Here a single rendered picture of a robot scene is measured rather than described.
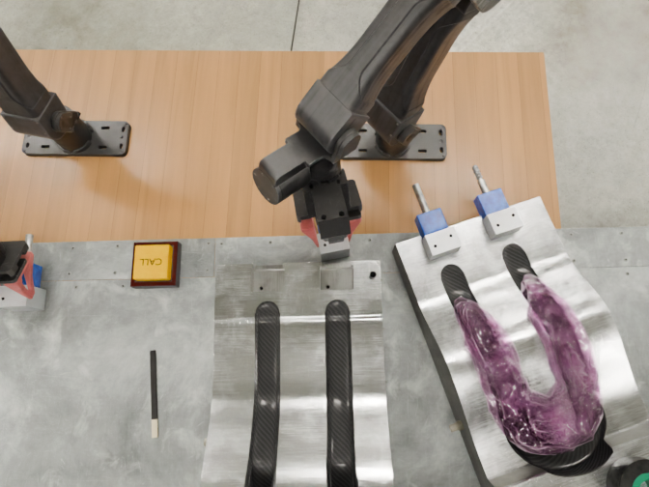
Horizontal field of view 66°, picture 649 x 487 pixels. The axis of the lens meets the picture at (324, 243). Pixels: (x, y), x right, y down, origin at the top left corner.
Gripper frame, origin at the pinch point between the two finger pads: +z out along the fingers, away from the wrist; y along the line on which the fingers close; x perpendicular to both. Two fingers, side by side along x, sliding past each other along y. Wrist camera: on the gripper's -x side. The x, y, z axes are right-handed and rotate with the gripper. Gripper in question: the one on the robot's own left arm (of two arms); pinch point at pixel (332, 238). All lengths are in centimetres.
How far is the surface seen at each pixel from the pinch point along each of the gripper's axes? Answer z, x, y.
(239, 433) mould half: 8.5, -26.6, -18.9
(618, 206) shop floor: 67, 55, 102
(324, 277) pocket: 1.9, -6.6, -2.7
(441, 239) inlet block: -0.8, -5.6, 17.0
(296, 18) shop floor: 18, 141, 6
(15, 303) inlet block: 0, -1, -53
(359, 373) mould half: 7.9, -21.4, -0.2
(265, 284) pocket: 1.5, -6.0, -12.3
